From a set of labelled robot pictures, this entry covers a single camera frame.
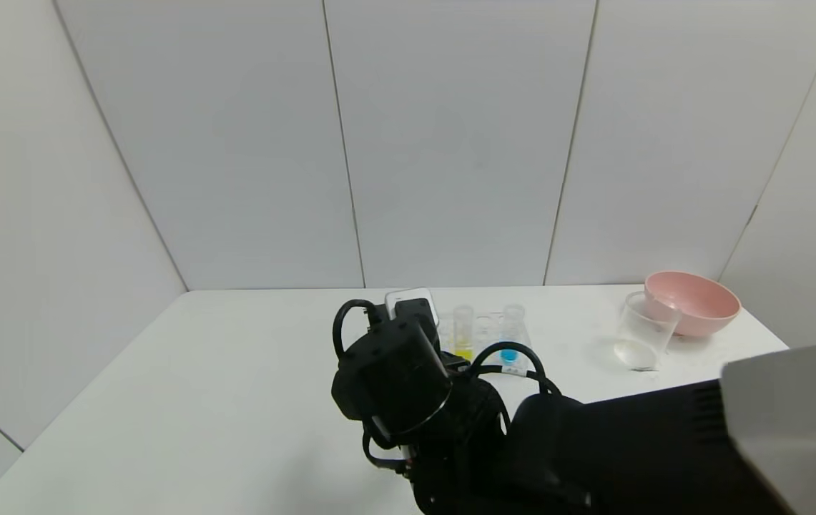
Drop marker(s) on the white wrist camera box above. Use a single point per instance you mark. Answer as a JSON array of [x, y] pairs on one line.
[[400, 293]]

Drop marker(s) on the test tube with blue pigment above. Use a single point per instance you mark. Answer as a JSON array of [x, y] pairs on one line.
[[513, 322]]

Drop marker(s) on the clear glass beaker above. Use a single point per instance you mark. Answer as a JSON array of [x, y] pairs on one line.
[[640, 332]]

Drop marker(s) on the test tube with yellow pigment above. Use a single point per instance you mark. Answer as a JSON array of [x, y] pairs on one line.
[[463, 329]]

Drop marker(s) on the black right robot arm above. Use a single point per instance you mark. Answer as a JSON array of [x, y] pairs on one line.
[[629, 450]]

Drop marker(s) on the pink bowl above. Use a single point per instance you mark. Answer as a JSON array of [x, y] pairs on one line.
[[701, 300]]

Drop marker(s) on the clear plastic test tube rack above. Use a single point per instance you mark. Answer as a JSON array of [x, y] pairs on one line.
[[486, 329]]

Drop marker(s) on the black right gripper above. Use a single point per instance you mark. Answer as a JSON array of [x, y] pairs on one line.
[[456, 363]]

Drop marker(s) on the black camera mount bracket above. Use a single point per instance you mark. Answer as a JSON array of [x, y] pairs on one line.
[[415, 315]]

